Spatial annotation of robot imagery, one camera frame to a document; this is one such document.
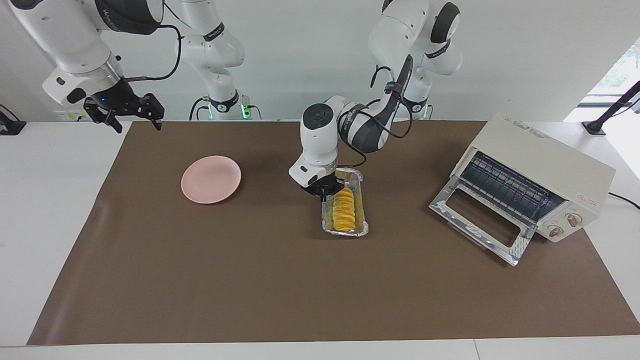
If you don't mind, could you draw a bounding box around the black right arm base cable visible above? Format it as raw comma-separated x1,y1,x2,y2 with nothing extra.
189,96,211,121

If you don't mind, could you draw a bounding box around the glass oven door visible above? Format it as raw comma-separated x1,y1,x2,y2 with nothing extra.
429,176,538,267

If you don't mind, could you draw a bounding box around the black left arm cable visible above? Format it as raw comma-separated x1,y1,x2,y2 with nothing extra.
336,65,414,171

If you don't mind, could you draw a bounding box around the golden ridged bread loaf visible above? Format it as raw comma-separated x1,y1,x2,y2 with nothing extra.
332,187,357,232

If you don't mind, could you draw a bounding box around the white wall socket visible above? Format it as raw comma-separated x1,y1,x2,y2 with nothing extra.
55,109,92,122

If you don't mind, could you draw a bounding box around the silver aluminium foil tray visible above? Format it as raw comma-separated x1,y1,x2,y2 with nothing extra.
321,167,370,237

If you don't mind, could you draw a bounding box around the black table clamp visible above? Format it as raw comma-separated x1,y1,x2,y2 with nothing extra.
0,104,27,136

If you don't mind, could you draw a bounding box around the cream toaster oven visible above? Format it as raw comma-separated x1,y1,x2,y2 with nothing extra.
450,112,617,244

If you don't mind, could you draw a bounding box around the brown table mat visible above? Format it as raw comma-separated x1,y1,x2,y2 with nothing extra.
26,120,640,346

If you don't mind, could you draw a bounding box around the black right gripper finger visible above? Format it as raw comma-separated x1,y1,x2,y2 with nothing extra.
83,98,124,135
139,93,166,132

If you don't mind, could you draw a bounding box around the metal oven wire rack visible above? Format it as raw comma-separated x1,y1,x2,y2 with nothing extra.
460,151,566,226

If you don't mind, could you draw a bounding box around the black camera stand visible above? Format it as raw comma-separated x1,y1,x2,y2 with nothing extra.
582,80,640,136

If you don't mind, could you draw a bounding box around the pink round plate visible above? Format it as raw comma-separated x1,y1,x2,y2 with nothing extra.
181,155,242,205

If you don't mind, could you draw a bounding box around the black oven power cable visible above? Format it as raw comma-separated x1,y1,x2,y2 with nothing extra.
607,192,640,210

